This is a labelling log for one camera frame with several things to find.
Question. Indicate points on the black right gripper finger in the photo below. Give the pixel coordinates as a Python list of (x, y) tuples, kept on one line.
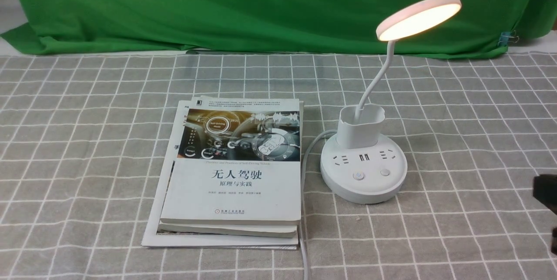
[(545, 191)]

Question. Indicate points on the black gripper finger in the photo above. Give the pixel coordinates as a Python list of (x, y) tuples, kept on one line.
[(554, 241)]

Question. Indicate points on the white desk lamp with sockets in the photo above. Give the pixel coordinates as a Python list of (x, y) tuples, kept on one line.
[(358, 162)]

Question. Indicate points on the blue binder clip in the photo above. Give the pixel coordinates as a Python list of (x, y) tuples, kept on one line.
[(508, 38)]

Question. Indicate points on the top white textbook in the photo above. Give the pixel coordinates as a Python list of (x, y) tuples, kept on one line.
[(237, 162)]

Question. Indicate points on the bottom large white book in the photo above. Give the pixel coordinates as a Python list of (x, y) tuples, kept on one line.
[(153, 237)]

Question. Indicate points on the grey checked tablecloth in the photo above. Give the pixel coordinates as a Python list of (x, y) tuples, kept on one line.
[(82, 143)]

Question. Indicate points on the green backdrop cloth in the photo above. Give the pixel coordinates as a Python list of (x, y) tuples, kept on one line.
[(311, 26)]

